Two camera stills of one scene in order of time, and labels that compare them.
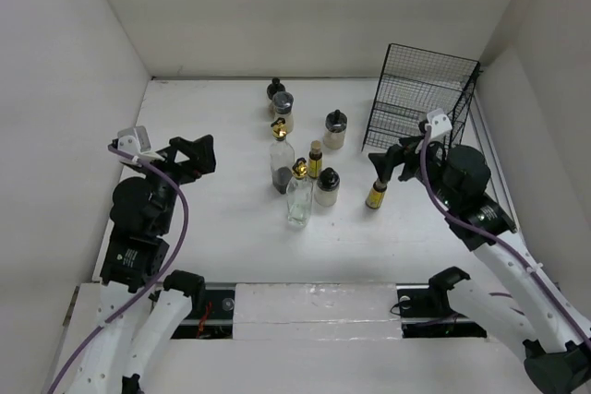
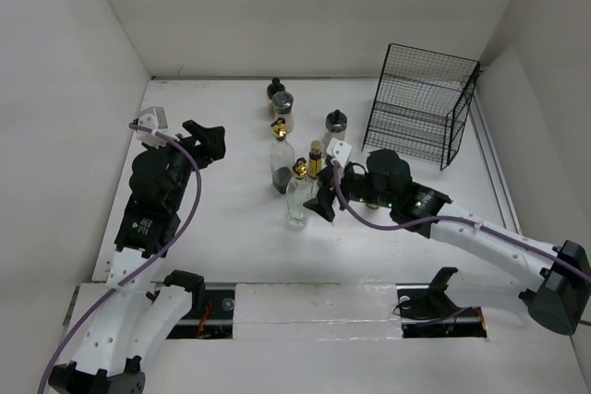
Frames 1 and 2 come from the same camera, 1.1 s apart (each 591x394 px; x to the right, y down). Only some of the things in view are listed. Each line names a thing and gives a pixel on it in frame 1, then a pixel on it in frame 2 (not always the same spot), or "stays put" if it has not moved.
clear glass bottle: x=299 y=195 stays put
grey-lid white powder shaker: x=283 y=108 stays put
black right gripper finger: x=384 y=162 to x=322 y=204
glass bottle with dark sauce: x=282 y=157 stays put
